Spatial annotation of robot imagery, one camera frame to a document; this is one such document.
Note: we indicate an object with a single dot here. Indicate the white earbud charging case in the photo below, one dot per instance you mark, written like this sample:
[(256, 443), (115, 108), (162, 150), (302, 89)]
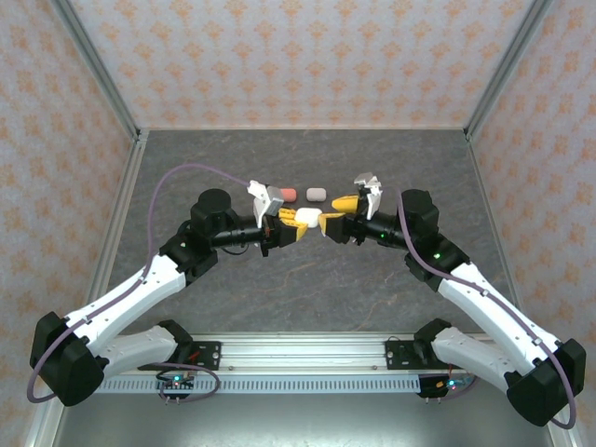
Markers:
[(308, 217)]

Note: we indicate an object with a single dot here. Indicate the pink earbud charging case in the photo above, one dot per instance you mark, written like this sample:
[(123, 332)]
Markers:
[(289, 194)]

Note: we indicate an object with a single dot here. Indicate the grey earbud charging case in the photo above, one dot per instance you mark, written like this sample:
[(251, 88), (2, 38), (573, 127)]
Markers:
[(316, 194)]

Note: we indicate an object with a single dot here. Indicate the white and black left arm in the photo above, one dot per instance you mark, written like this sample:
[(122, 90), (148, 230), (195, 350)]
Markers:
[(139, 288)]

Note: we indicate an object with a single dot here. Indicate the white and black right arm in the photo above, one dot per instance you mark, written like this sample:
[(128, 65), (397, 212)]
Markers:
[(493, 307)]

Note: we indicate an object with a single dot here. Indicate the small circuit board with LEDs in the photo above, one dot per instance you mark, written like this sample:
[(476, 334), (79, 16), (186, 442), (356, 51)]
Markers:
[(440, 385), (176, 383)]

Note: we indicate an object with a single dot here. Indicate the aluminium table side rail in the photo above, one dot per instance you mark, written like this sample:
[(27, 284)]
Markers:
[(95, 279), (490, 209)]

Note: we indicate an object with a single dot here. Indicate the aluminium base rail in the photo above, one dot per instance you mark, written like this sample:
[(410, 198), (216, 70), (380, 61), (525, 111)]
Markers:
[(302, 354)]

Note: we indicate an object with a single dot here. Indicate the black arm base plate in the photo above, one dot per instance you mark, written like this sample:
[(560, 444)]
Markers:
[(396, 356), (212, 356)]

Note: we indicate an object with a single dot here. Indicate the aluminium frame post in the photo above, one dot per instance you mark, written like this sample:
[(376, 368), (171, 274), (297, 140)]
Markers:
[(96, 65), (506, 65)]

